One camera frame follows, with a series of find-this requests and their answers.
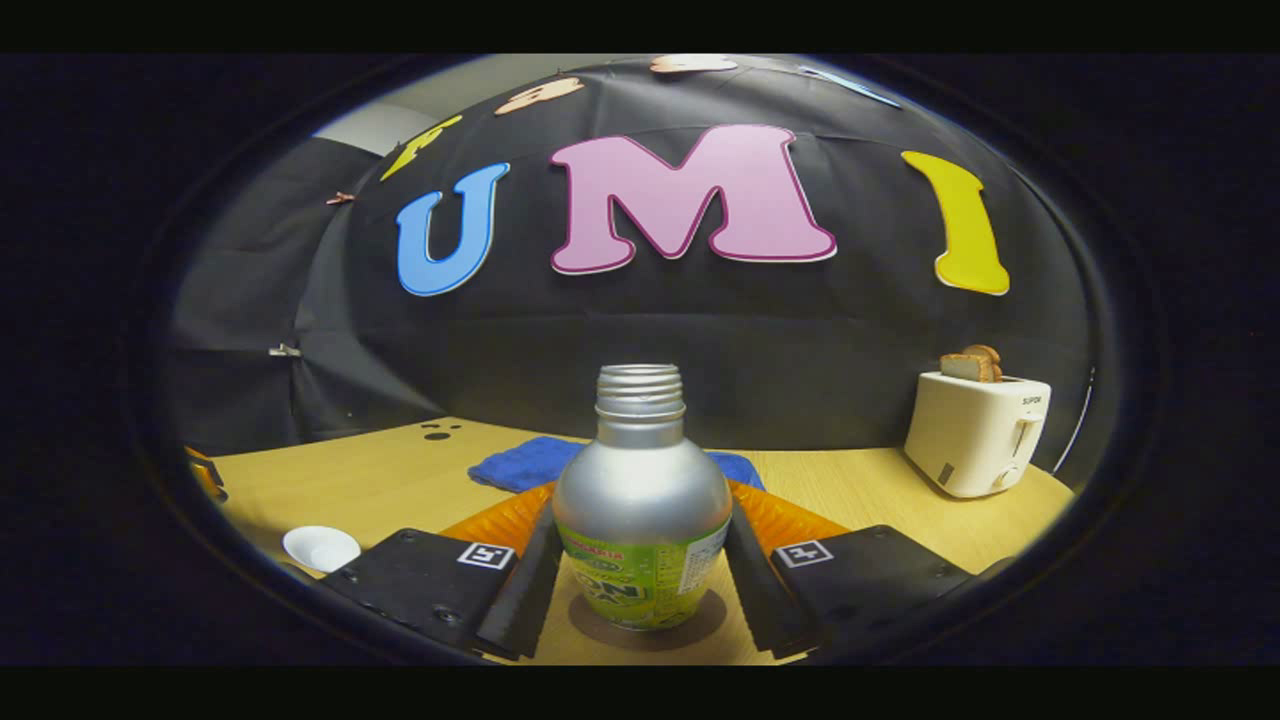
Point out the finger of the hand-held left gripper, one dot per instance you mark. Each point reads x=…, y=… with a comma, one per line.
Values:
x=212, y=482

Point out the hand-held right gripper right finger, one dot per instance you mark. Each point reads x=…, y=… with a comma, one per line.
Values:
x=765, y=600

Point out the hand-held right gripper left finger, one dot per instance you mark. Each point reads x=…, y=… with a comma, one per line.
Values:
x=525, y=590

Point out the brown round coaster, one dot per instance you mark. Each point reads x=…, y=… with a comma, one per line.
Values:
x=705, y=618

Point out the white ceramic teacup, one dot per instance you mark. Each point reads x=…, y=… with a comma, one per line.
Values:
x=322, y=548

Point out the silver water bottle green label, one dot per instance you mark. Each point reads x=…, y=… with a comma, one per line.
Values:
x=640, y=480

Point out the blue towel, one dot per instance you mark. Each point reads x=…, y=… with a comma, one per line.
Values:
x=525, y=465

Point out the silver metal clip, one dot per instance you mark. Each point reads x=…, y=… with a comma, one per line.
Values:
x=284, y=351

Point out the white toaster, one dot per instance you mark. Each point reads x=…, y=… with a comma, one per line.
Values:
x=970, y=435

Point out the black backdrop cloth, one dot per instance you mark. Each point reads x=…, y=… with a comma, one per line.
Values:
x=700, y=330

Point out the brown toast slice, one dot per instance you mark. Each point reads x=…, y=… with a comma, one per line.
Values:
x=988, y=354
x=963, y=368

